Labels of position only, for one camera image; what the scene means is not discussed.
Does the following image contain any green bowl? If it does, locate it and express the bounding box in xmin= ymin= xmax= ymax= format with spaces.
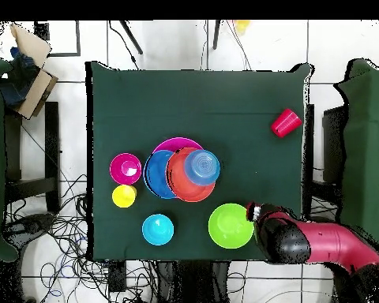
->
xmin=207 ymin=203 xmax=256 ymax=250

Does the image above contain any blue straight-sided bowl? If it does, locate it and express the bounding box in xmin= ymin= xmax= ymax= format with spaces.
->
xmin=183 ymin=148 xmax=221 ymax=187

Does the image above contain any orange bowl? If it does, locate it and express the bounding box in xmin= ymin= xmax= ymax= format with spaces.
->
xmin=165 ymin=147 xmax=216 ymax=203

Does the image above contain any small ribbed light blue bowl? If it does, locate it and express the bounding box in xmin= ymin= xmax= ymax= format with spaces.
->
xmin=141 ymin=213 xmax=175 ymax=246

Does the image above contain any red cup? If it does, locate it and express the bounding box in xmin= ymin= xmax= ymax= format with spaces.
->
xmin=270 ymin=107 xmax=303 ymax=139

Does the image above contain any large blue bowl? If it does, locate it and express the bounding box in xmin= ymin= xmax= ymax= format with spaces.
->
xmin=143 ymin=149 xmax=178 ymax=200

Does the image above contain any large magenta bowl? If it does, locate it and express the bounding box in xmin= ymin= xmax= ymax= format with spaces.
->
xmin=151 ymin=137 xmax=205 ymax=155

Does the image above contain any small crimson bowl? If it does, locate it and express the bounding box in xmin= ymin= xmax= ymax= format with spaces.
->
xmin=109 ymin=152 xmax=143 ymax=186

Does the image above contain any yellow cup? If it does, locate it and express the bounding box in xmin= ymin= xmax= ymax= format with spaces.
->
xmin=111 ymin=185 xmax=137 ymax=208

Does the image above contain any dark green tablecloth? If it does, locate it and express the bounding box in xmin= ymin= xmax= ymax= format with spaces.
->
xmin=84 ymin=60 xmax=313 ymax=264

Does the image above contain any black floor box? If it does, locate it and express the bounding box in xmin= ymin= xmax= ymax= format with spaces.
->
xmin=107 ymin=260 xmax=128 ymax=294

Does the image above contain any black tripod leg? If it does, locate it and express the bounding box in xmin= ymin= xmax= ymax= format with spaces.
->
xmin=118 ymin=20 xmax=144 ymax=55
xmin=212 ymin=19 xmax=222 ymax=51

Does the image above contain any yellow object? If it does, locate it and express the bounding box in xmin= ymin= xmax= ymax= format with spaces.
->
xmin=234 ymin=19 xmax=251 ymax=34

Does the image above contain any cardboard box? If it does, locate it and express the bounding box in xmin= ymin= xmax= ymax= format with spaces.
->
xmin=9 ymin=23 xmax=59 ymax=121

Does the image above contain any dark blue cloth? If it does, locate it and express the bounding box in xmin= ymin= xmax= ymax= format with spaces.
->
xmin=0 ymin=47 xmax=40 ymax=108

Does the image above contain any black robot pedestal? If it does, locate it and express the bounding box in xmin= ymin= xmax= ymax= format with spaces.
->
xmin=156 ymin=260 xmax=232 ymax=303

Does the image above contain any cable bundle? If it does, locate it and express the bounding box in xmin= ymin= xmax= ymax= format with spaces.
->
xmin=2 ymin=173 xmax=165 ymax=303

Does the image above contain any black stool frame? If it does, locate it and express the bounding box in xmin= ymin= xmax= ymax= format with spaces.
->
xmin=4 ymin=100 xmax=62 ymax=215

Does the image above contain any black square frame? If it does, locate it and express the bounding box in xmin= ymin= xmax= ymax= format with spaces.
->
xmin=33 ymin=20 xmax=82 ymax=58

